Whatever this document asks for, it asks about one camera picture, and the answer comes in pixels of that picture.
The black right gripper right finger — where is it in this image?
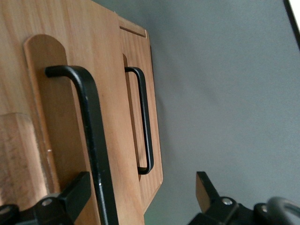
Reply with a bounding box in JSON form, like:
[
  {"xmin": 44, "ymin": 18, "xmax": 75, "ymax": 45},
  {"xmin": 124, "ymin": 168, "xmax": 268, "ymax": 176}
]
[{"xmin": 187, "ymin": 171, "xmax": 293, "ymax": 225}]

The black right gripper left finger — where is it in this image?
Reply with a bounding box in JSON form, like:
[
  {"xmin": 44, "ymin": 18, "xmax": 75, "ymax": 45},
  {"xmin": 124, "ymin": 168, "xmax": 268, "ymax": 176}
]
[{"xmin": 0, "ymin": 171, "xmax": 91, "ymax": 225}]

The thick black drawer handle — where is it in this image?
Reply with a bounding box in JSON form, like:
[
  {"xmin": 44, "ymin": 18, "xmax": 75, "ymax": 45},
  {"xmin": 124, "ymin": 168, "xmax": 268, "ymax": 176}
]
[{"xmin": 44, "ymin": 65, "xmax": 119, "ymax": 225}]

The wooden drawer with large front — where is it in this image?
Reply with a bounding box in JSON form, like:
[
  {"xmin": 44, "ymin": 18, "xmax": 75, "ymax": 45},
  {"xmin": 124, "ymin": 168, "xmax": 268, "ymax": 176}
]
[{"xmin": 0, "ymin": 0, "xmax": 146, "ymax": 225}]

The wooden drawer with small front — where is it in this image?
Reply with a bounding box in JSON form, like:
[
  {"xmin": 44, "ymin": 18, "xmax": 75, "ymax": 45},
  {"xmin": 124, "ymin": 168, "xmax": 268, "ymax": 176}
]
[{"xmin": 116, "ymin": 16, "xmax": 164, "ymax": 214}]

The grey cable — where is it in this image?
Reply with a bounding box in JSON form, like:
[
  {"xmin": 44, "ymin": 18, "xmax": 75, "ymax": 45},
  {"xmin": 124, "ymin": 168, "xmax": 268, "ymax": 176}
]
[{"xmin": 264, "ymin": 196, "xmax": 300, "ymax": 225}]

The thin black drawer handle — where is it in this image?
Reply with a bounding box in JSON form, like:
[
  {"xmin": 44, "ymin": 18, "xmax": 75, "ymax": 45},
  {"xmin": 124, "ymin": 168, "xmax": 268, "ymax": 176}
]
[{"xmin": 124, "ymin": 67, "xmax": 154, "ymax": 176}]

